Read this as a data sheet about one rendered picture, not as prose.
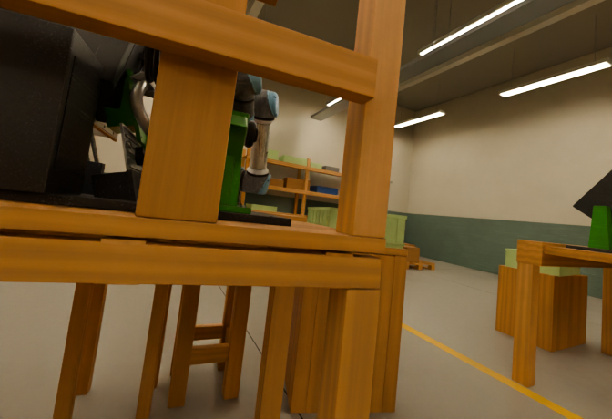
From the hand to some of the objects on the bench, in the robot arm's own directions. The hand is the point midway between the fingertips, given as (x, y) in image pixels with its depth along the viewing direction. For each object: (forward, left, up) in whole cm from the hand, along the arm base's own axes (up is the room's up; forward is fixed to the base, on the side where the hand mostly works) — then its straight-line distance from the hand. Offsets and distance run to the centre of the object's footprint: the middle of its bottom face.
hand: (139, 86), depth 80 cm
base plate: (-1, -10, -35) cm, 36 cm away
